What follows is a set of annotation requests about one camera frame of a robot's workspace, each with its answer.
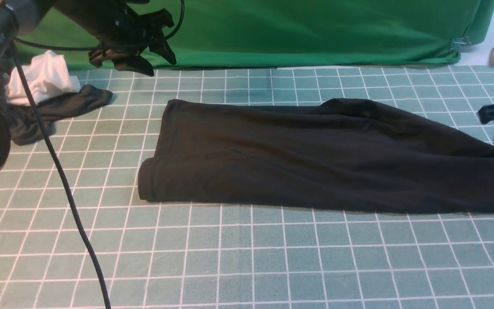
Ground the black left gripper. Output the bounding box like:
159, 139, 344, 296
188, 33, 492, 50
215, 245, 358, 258
54, 0, 177, 77

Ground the dark gray long-sleeve top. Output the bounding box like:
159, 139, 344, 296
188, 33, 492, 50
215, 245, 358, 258
138, 98, 494, 214

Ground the green backdrop cloth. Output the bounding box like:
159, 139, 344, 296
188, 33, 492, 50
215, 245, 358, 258
11, 0, 494, 71

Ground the metal binder clip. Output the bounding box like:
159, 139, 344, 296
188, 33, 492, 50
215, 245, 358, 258
449, 36, 472, 53

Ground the crumpled white cloth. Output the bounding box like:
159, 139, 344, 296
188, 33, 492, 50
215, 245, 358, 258
5, 50, 81, 106

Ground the crumpled dark gray garment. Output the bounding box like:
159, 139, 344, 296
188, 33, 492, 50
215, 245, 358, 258
6, 85, 113, 146

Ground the teal checkered tablecloth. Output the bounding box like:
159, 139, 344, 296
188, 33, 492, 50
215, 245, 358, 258
0, 56, 494, 309

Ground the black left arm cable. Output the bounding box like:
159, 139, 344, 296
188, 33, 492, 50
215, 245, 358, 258
9, 0, 185, 309

